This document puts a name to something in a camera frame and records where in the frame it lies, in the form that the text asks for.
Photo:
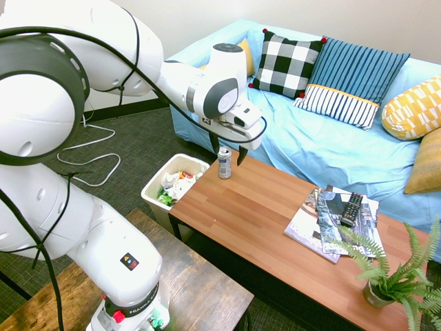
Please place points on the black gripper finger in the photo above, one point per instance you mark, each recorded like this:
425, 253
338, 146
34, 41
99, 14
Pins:
243, 157
214, 142

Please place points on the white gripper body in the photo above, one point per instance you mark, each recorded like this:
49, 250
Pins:
245, 132

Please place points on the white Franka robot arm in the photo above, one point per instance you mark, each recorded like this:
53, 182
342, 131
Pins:
103, 220

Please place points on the silver drink can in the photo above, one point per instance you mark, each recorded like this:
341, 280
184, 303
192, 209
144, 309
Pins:
224, 163

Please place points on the crumpled trash pile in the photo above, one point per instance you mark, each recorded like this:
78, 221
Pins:
175, 186

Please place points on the white plastic trash bin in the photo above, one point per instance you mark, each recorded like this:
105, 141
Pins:
162, 200

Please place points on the small yellow pillow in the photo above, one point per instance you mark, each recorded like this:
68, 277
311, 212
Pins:
248, 55

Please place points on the black white checkered pillow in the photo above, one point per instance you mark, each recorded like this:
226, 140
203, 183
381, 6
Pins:
284, 65

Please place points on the wooden coffee table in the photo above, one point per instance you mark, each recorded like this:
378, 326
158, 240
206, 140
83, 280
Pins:
268, 234

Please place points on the light blue covered sofa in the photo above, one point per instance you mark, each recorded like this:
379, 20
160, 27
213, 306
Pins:
327, 145

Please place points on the stack of magazines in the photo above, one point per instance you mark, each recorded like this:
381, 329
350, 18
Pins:
306, 224

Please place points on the blue striped pillow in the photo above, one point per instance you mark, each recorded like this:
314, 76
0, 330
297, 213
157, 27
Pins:
348, 82

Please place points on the black remote control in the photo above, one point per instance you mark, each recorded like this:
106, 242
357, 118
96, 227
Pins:
353, 209

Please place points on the dark cover magazine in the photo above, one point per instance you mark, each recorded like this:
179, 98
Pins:
348, 231

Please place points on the rustic wooden robot table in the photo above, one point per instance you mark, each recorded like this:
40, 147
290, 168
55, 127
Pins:
193, 282

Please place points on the yellow white patterned pillow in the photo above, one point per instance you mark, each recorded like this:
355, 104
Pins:
411, 110

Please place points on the mustard yellow pillow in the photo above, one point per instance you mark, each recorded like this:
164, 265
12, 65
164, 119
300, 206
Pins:
427, 162

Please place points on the green potted fern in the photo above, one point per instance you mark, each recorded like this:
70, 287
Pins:
396, 272

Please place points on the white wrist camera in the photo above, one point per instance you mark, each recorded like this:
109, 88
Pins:
243, 116

